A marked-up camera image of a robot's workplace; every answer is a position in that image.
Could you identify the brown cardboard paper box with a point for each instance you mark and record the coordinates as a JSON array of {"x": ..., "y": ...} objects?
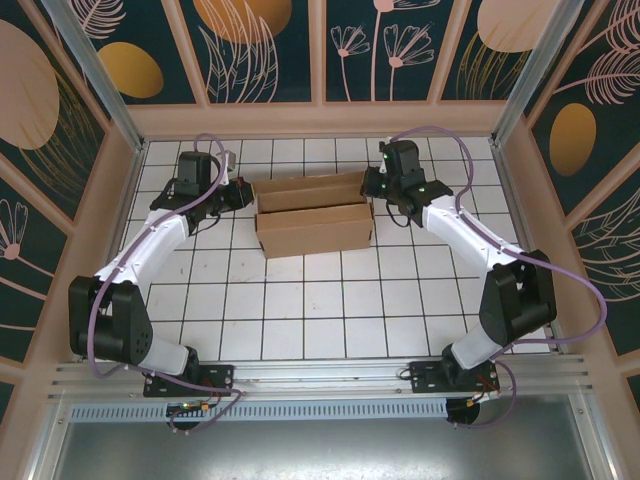
[{"x": 315, "y": 232}]

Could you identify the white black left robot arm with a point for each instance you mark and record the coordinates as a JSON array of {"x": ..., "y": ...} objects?
[{"x": 150, "y": 250}]

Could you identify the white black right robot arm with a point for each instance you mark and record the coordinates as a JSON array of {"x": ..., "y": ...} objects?
[{"x": 460, "y": 235}]

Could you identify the small green circuit board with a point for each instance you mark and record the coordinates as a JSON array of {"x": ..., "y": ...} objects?
[{"x": 190, "y": 407}]

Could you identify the grey metal sheet panel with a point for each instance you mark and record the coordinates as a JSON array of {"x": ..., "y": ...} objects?
[{"x": 325, "y": 450}]

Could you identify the thin aluminium side rail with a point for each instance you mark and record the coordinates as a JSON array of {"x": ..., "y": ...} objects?
[{"x": 514, "y": 200}]

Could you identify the aluminium frame post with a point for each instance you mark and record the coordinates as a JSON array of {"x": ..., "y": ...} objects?
[
  {"x": 520, "y": 100},
  {"x": 99, "y": 80}
]

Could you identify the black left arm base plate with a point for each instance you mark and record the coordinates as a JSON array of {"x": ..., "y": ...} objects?
[{"x": 220, "y": 372}]

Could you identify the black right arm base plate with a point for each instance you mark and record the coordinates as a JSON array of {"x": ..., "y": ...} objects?
[{"x": 425, "y": 375}]

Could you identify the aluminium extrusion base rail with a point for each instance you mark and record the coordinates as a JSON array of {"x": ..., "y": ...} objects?
[{"x": 325, "y": 372}]

